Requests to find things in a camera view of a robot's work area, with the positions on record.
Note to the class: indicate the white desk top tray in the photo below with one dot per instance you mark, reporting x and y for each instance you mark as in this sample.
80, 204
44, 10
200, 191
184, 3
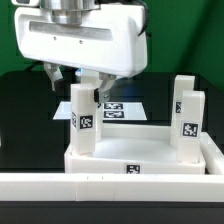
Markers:
132, 149

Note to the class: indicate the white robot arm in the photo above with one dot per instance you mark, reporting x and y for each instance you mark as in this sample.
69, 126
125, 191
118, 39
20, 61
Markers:
106, 36

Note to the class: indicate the white L-shaped fence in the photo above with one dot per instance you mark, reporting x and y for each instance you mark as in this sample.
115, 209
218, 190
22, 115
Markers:
208, 187

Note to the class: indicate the marker tag sheet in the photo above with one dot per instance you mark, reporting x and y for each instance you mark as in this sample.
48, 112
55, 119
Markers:
111, 111

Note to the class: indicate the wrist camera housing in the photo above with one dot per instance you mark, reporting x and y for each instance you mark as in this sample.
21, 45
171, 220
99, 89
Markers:
28, 3

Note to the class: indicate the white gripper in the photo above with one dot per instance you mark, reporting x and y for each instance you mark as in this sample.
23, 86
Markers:
108, 38

